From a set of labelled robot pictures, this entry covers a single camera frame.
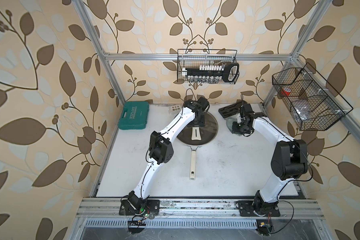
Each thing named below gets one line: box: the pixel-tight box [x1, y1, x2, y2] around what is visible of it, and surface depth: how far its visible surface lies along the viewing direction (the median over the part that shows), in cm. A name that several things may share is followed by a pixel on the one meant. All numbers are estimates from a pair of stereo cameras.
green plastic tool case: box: [118, 101, 150, 130], surface depth 110 cm
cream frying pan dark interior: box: [181, 134, 206, 180], surface depth 86 cm
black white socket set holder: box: [182, 62, 240, 84], surface depth 86 cm
